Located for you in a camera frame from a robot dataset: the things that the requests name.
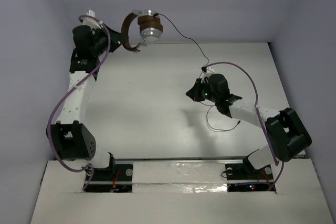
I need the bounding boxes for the brown silver headphones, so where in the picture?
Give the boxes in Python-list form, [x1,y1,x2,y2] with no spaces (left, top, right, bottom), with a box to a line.
[121,9,163,52]

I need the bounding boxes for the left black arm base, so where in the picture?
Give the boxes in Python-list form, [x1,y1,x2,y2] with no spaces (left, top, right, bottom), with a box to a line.
[84,154,133,193]

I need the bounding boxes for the aluminium rail left side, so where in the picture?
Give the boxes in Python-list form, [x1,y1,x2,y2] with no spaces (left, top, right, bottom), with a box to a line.
[46,49,99,160]

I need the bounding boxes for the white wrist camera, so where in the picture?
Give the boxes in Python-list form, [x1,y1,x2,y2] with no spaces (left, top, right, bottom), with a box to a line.
[200,66,216,83]
[78,10,102,29]

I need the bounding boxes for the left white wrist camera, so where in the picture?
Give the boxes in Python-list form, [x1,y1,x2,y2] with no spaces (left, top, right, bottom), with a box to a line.
[78,10,102,29]

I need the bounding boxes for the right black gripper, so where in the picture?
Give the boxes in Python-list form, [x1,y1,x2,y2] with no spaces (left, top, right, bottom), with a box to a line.
[187,78,219,103]

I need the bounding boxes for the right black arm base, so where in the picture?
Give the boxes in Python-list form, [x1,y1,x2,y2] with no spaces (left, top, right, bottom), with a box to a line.
[221,149,276,192]

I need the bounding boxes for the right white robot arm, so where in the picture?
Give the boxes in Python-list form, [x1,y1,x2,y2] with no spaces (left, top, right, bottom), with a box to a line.
[186,74,312,178]

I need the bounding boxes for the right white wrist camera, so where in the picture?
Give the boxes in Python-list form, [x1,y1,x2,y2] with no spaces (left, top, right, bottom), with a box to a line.
[200,66,216,83]

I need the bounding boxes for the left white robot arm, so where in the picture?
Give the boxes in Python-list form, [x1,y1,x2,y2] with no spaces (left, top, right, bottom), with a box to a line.
[46,24,127,179]

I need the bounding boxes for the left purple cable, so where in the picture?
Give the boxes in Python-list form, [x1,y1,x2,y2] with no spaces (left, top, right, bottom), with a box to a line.
[46,14,111,190]

